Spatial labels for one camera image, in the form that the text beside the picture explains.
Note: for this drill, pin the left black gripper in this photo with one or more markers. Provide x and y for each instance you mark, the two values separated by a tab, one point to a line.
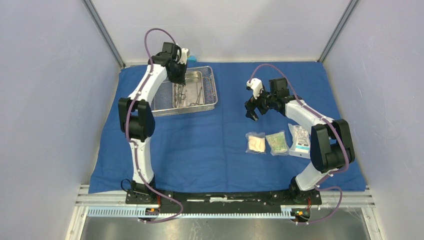
181	79

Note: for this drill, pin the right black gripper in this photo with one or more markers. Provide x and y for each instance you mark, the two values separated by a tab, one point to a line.
250	106

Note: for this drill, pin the wire mesh steel basket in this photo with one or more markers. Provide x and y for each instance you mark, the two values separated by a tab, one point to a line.
162	102

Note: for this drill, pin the beige gauze packet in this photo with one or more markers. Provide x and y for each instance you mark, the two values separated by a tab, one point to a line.
256	143

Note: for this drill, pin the green printed packet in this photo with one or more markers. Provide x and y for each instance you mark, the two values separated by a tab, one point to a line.
278	144

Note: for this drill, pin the white blue box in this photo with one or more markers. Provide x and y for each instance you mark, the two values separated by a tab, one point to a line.
301	144

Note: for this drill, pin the blue surgical drape cloth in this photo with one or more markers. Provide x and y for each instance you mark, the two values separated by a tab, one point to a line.
205	151

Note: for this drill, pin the steel surgical scissors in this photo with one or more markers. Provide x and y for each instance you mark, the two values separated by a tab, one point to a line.
179	95

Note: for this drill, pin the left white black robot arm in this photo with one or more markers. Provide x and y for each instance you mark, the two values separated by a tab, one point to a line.
136	119

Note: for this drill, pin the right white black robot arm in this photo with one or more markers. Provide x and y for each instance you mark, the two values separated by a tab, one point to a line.
331	150

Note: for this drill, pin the white blue wedge block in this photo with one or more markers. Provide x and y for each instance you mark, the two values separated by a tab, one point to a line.
192	58

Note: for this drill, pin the stainless steel instrument tray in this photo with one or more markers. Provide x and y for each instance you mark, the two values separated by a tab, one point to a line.
191	77

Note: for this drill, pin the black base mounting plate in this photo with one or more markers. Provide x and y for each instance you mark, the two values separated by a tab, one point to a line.
261	202

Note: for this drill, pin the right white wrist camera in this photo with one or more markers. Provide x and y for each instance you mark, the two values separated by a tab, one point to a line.
256	86

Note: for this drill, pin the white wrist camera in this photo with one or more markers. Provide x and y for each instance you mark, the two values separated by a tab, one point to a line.
183	58
256	86

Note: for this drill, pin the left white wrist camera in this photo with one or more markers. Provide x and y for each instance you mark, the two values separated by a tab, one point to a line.
183	58

